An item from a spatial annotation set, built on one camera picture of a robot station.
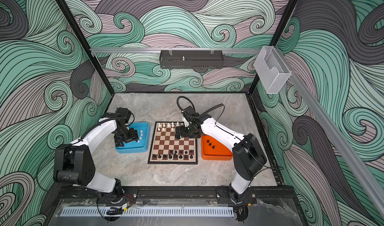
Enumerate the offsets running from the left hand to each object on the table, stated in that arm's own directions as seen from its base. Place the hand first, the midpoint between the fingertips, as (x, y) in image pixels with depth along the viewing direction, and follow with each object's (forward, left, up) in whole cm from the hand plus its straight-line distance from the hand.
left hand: (131, 140), depth 85 cm
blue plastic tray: (+10, -3, -7) cm, 13 cm away
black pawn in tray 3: (0, -48, -6) cm, 49 cm away
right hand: (+2, -30, +3) cm, 30 cm away
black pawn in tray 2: (+2, -47, -7) cm, 47 cm away
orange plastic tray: (-2, -48, -7) cm, 48 cm away
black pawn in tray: (+4, -45, -6) cm, 46 cm away
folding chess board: (-2, -20, -6) cm, 21 cm away
